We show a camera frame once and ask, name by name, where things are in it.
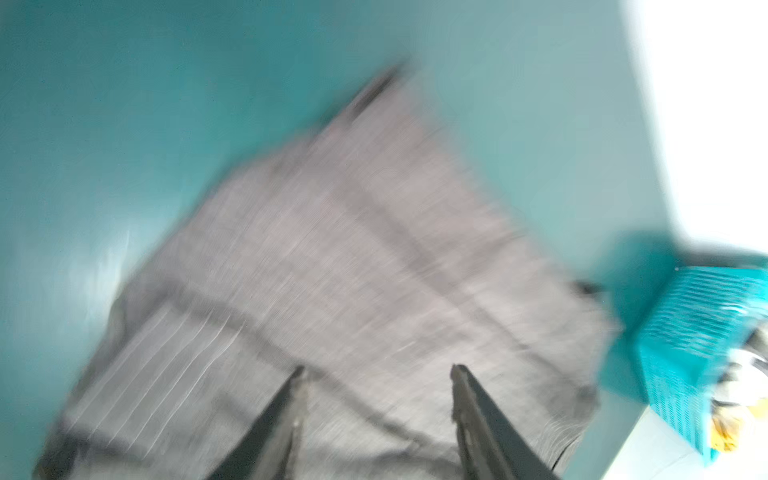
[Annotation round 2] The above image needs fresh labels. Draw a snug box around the yellow plaid shirt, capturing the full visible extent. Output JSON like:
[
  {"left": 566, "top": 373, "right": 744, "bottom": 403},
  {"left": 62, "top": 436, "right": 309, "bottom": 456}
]
[{"left": 710, "top": 398, "right": 767, "bottom": 453}]

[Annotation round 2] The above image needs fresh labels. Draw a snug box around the teal plastic laundry basket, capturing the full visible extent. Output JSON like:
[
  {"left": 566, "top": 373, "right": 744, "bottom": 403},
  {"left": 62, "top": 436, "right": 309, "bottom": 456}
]
[{"left": 634, "top": 266, "right": 767, "bottom": 465}]

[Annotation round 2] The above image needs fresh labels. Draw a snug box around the dark grey pinstriped shirt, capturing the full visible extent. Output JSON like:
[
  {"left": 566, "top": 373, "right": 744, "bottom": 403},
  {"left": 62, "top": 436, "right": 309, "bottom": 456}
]
[{"left": 33, "top": 72, "right": 617, "bottom": 479}]

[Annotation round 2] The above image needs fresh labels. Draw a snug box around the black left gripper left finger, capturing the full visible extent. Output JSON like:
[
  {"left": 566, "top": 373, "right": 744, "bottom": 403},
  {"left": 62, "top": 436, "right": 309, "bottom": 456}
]
[{"left": 208, "top": 366, "right": 309, "bottom": 480}]

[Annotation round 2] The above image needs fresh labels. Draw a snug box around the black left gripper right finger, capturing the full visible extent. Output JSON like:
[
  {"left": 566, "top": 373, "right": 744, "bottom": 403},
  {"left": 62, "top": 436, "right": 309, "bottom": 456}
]
[{"left": 450, "top": 364, "right": 557, "bottom": 480}]

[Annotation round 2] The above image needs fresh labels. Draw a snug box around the black white checkered shirt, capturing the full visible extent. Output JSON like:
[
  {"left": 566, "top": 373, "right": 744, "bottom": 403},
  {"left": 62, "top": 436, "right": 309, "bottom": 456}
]
[{"left": 712, "top": 325, "right": 767, "bottom": 407}]

